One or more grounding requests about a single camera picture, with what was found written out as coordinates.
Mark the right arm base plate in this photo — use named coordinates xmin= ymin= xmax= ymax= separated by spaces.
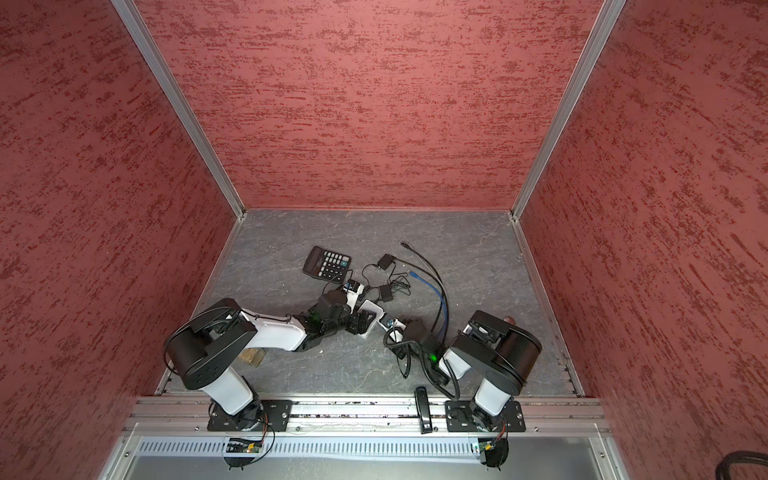
xmin=444 ymin=400 xmax=526 ymax=433

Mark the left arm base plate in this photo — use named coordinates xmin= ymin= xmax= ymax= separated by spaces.
xmin=207 ymin=400 xmax=293 ymax=432

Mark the black desk calculator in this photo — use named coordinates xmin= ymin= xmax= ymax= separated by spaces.
xmin=302 ymin=246 xmax=351 ymax=284

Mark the black power adapter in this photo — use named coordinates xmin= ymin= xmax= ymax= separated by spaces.
xmin=377 ymin=254 xmax=395 ymax=271

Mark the white slotted cable duct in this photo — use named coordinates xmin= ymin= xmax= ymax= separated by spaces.
xmin=135 ymin=436 xmax=480 ymax=462

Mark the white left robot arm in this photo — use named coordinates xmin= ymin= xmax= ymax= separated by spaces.
xmin=163 ymin=290 xmax=384 ymax=422

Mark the aluminium left corner post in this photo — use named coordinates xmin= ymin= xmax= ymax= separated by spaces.
xmin=111 ymin=0 xmax=247 ymax=221

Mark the white network switch box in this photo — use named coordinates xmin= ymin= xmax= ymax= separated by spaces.
xmin=355 ymin=300 xmax=385 ymax=339

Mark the brown tape roll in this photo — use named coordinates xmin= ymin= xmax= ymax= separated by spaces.
xmin=238 ymin=348 xmax=266 ymax=367

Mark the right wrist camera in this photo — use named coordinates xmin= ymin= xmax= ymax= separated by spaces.
xmin=378 ymin=313 xmax=405 ymax=343

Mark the aluminium corner post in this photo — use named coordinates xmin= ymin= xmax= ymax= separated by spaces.
xmin=510 ymin=0 xmax=626 ymax=222
xmin=111 ymin=0 xmax=247 ymax=221

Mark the blue ethernet cable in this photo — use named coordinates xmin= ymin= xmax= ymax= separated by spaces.
xmin=407 ymin=271 xmax=450 ymax=343

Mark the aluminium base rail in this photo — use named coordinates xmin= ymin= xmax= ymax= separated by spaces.
xmin=121 ymin=394 xmax=613 ymax=438

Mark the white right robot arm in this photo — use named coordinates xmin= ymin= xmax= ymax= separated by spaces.
xmin=379 ymin=310 xmax=542 ymax=430

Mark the black cable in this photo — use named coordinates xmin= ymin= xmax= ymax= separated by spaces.
xmin=400 ymin=241 xmax=448 ymax=337

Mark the aluminium right corner post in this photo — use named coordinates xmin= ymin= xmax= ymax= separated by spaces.
xmin=510 ymin=0 xmax=626 ymax=222

